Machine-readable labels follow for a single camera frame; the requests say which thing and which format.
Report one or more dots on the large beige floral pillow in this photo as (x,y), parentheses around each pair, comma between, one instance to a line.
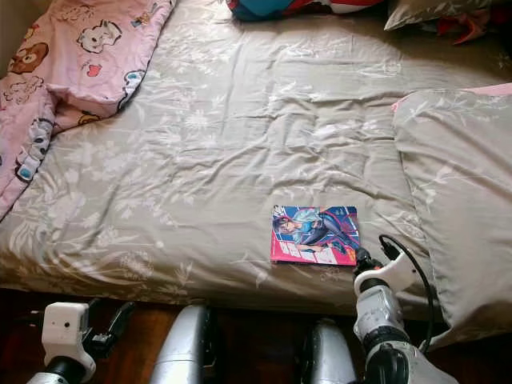
(456,176)

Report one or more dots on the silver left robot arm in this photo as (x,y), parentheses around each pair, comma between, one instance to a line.
(58,370)

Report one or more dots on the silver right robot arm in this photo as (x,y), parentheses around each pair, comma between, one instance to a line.
(388,320)

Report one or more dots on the star and stripes bolster pillow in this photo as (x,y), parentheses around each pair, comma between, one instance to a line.
(264,7)

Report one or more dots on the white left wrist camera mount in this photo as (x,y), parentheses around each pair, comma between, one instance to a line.
(64,328)

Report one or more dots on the silver left robot leg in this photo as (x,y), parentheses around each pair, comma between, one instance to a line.
(180,348)

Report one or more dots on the pink cartoon print blanket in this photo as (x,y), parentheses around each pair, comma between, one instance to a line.
(64,72)

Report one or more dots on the bed with beige floral duvet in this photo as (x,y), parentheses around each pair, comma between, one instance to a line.
(232,136)

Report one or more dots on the silver robot leg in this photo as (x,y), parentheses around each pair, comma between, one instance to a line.
(332,356)
(180,348)

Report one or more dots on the silver right robot leg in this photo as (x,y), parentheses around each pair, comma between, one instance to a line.
(332,356)

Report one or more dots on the colourful comic book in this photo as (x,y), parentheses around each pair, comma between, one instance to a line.
(312,236)

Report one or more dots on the red crumpled cloth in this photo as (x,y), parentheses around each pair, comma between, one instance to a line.
(466,29)

